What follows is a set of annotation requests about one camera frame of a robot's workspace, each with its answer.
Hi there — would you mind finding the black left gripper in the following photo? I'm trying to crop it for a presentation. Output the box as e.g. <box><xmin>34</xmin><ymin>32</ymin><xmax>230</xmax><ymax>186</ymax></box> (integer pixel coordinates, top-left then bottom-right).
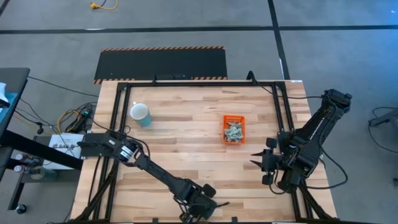
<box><xmin>178</xmin><ymin>183</ymin><xmax>231</xmax><ymax>224</ymax></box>

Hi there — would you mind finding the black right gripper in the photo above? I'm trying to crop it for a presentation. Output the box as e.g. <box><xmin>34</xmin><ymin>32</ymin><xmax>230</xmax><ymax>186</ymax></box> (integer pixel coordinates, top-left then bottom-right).
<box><xmin>249</xmin><ymin>138</ymin><xmax>285</xmax><ymax>187</ymax></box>

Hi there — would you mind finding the orange plastic basket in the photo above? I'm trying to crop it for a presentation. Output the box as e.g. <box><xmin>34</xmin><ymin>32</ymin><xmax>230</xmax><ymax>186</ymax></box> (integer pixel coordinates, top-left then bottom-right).
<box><xmin>222</xmin><ymin>114</ymin><xmax>247</xmax><ymax>146</ymax></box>

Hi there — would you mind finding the teal cup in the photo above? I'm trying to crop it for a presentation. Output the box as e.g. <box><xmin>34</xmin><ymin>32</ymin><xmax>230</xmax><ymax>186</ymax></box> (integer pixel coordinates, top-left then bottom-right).
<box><xmin>129</xmin><ymin>101</ymin><xmax>153</xmax><ymax>128</ymax></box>

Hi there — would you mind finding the black hazard-striped floor mat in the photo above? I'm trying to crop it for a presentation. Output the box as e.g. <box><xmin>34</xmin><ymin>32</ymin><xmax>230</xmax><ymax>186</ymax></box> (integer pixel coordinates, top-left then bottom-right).
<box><xmin>94</xmin><ymin>46</ymin><xmax>228</xmax><ymax>85</ymax></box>

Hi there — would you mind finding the white cardboard box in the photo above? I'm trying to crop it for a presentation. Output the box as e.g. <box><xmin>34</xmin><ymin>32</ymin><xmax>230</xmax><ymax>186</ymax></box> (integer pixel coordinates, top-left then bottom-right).
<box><xmin>49</xmin><ymin>133</ymin><xmax>85</xmax><ymax>170</ymax></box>

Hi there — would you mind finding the clear plastic bottle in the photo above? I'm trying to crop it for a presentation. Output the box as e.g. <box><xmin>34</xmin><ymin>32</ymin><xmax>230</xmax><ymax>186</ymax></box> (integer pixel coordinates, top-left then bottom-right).
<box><xmin>14</xmin><ymin>153</ymin><xmax>41</xmax><ymax>165</ymax></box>
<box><xmin>14</xmin><ymin>164</ymin><xmax>60</xmax><ymax>182</ymax></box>

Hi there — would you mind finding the black desk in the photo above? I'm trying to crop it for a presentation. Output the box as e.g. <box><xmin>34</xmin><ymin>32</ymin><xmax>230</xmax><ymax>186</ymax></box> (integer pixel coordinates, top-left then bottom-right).
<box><xmin>0</xmin><ymin>67</ymin><xmax>83</xmax><ymax>215</ymax></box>

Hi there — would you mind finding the white tissue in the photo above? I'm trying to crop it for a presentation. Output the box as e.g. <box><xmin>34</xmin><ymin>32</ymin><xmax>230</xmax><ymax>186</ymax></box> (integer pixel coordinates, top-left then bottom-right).
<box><xmin>0</xmin><ymin>82</ymin><xmax>10</xmax><ymax>108</ymax></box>

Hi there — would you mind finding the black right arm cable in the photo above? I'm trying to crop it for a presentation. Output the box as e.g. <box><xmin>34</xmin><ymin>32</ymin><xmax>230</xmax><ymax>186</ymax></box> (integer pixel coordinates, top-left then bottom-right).
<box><xmin>261</xmin><ymin>84</ymin><xmax>349</xmax><ymax>195</ymax></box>

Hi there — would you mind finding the yellow cable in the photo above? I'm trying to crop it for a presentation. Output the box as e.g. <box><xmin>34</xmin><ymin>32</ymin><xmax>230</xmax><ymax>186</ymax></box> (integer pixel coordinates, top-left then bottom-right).
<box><xmin>57</xmin><ymin>109</ymin><xmax>81</xmax><ymax>133</ymax></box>

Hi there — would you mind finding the black floor cable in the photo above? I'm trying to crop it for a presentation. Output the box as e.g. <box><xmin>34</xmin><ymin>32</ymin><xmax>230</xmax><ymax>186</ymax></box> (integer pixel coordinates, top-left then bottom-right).
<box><xmin>27</xmin><ymin>76</ymin><xmax>99</xmax><ymax>98</ymax></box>

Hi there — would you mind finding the yellow extension cord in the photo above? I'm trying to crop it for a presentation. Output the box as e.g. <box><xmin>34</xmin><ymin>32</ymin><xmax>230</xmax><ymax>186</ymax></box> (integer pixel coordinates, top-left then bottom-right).
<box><xmin>90</xmin><ymin>0</ymin><xmax>119</xmax><ymax>11</ymax></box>

